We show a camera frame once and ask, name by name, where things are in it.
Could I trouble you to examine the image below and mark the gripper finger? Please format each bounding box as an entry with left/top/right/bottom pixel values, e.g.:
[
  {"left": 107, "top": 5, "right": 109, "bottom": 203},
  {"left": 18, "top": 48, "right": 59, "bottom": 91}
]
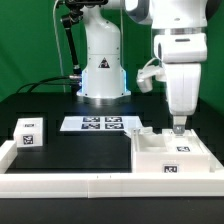
[
  {"left": 179, "top": 116, "right": 187, "bottom": 134},
  {"left": 173, "top": 116, "right": 180, "bottom": 134}
]

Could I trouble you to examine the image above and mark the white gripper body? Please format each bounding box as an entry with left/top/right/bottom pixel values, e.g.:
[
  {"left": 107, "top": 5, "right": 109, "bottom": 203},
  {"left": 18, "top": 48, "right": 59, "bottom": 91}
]
[{"left": 165, "top": 63, "right": 201, "bottom": 116}]

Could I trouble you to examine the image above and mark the white cabinet door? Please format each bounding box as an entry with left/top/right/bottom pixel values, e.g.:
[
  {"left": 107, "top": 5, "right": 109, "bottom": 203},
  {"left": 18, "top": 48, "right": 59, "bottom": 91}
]
[
  {"left": 124, "top": 127, "right": 153, "bottom": 137},
  {"left": 162, "top": 129, "right": 203, "bottom": 154}
]

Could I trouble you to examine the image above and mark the white cabinet body box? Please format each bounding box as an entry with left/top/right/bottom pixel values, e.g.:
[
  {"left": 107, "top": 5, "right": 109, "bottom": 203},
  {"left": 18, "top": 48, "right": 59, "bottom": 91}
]
[{"left": 131, "top": 130, "right": 215, "bottom": 174}]

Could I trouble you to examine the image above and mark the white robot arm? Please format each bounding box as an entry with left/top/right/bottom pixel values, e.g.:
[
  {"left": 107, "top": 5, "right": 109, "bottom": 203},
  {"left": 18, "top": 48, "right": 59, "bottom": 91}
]
[{"left": 81, "top": 0, "right": 208, "bottom": 134}]

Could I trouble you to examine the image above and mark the white cabinet top block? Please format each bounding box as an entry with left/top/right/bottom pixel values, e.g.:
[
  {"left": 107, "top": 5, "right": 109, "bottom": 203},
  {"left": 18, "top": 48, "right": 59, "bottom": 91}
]
[{"left": 13, "top": 117, "right": 43, "bottom": 147}]

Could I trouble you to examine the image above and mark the white marker base sheet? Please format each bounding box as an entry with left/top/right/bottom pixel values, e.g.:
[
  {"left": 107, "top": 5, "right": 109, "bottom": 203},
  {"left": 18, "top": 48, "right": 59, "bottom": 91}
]
[{"left": 60, "top": 116, "right": 142, "bottom": 132}]

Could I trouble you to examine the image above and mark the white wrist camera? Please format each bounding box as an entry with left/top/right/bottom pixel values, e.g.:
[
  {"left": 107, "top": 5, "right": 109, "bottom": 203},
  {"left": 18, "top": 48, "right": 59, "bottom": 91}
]
[{"left": 136, "top": 65, "right": 166, "bottom": 93}]

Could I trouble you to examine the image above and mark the white U-shaped frame fence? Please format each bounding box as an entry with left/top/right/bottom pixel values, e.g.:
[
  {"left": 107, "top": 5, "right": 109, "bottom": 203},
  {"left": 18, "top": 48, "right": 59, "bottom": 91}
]
[{"left": 0, "top": 140, "right": 224, "bottom": 198}]

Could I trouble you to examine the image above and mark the black cable bundle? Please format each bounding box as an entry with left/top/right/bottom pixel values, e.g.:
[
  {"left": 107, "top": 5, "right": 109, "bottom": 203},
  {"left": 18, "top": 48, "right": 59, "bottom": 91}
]
[{"left": 16, "top": 76, "right": 82, "bottom": 94}]

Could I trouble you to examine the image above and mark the grey thin cable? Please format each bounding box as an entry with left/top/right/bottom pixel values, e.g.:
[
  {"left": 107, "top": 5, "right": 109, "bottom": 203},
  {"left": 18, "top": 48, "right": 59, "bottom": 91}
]
[{"left": 52, "top": 0, "right": 67, "bottom": 94}]

